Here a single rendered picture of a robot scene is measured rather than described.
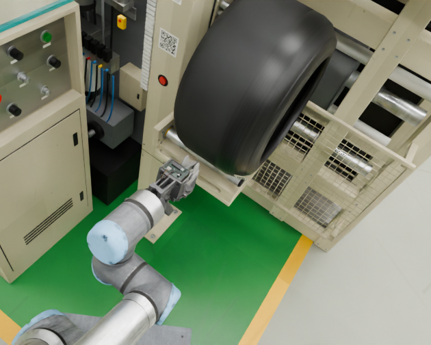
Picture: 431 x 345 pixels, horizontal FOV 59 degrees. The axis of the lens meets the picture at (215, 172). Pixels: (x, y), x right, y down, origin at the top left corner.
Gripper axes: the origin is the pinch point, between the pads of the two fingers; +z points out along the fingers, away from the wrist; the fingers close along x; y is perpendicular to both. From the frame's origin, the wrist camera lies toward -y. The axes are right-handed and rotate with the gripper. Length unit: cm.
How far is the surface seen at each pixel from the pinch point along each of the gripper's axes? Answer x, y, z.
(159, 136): 24.7, -20.4, 21.5
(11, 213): 59, -64, -17
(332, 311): -82, -107, 68
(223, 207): 3, -105, 83
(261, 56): -0.5, 29.7, 17.5
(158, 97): 34.5, -13.4, 31.2
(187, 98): 11.9, 12.1, 8.6
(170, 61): 31.5, 4.9, 29.0
